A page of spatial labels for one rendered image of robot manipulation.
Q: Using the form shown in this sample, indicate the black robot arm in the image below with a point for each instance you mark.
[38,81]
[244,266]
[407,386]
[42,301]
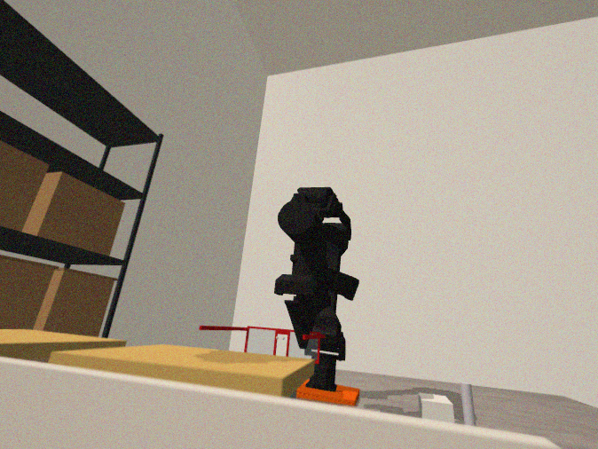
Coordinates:
[301,219]

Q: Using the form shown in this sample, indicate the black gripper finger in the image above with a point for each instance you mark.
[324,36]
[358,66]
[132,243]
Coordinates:
[301,314]
[315,315]

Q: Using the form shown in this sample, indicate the red glasses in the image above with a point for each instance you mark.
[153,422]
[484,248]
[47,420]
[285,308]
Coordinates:
[263,340]

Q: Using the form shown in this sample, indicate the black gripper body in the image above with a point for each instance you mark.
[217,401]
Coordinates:
[303,282]

